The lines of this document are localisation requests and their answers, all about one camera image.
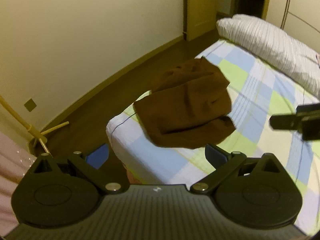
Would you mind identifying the brown knit sweater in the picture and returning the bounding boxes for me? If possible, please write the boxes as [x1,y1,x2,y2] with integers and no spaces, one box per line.
[133,57,235,149]

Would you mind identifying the checkered bed sheet mattress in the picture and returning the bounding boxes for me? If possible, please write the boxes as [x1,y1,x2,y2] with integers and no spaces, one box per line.
[106,40,319,235]

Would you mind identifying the wooden stand legs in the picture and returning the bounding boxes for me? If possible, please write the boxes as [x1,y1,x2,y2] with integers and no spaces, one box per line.
[0,96,69,155]

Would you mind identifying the white striped quilt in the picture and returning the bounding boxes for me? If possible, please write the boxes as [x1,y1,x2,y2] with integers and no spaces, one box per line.
[216,14,319,98]

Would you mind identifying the white sliding wardrobe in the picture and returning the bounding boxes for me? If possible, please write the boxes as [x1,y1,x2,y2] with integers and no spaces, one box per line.
[265,0,320,33]

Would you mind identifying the wall socket plate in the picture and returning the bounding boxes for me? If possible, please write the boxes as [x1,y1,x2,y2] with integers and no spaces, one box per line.
[24,99,37,112]

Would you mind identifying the door frame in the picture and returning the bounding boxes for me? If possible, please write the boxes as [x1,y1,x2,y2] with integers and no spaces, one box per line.
[183,0,267,41]

